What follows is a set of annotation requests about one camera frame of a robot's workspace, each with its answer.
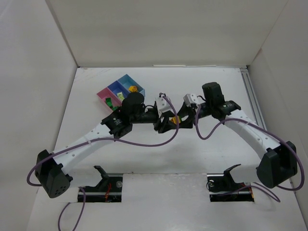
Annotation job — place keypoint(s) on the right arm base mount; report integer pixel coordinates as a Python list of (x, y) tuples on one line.
[(222, 188)]

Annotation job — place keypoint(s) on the light blue drawer bin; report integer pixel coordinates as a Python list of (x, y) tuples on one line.
[(128, 81)]

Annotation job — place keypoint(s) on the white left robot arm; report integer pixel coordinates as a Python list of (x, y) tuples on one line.
[(53, 169)]

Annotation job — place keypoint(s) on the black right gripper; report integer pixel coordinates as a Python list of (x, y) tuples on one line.
[(188, 114)]

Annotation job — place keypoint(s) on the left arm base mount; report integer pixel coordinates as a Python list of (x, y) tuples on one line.
[(108, 189)]

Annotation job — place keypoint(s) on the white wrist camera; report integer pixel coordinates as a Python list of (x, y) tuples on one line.
[(161, 104), (191, 100)]

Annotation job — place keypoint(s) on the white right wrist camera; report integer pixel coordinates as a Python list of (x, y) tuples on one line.
[(191, 100)]

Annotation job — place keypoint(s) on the light green rectangular lego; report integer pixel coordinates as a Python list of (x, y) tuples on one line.
[(120, 95)]

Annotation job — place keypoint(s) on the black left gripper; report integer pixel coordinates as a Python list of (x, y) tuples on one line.
[(157, 119)]

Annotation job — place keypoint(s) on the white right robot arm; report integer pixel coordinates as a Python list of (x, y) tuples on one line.
[(278, 159)]

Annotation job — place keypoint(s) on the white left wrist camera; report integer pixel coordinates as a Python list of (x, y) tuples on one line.
[(161, 104)]

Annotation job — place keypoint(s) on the dark green square lego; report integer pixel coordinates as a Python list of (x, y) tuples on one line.
[(110, 104)]

